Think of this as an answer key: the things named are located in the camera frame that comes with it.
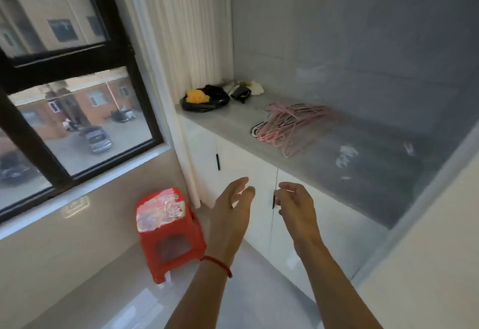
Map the person's right hand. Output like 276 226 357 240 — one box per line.
274 182 323 259

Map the person's left hand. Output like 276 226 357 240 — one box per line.
205 177 256 264

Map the person's right forearm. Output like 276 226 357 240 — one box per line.
296 241 384 329

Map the person's left forearm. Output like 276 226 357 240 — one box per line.
164 257 233 329

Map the white cabinet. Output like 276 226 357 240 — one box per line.
175 93 450 303

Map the pile of pink clothes hangers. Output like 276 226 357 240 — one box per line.
251 103 337 158

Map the red plastic stool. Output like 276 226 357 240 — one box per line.
135 188 207 285

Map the black plastic bag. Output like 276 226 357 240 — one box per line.
181 85 231 113

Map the black cloth with yellow trim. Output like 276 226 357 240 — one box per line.
230 86 251 104

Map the black car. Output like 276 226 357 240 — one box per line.
111 108 136 123

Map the grey car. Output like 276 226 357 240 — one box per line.
79 126 113 154

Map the white curtain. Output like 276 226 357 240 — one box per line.
135 0 234 210

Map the dark car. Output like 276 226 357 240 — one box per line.
0 152 40 186

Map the red string bracelet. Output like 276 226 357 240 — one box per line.
200 255 233 279

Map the beige wall socket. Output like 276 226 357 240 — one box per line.
61 196 91 219

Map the black window frame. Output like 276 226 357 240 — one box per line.
0 0 165 224

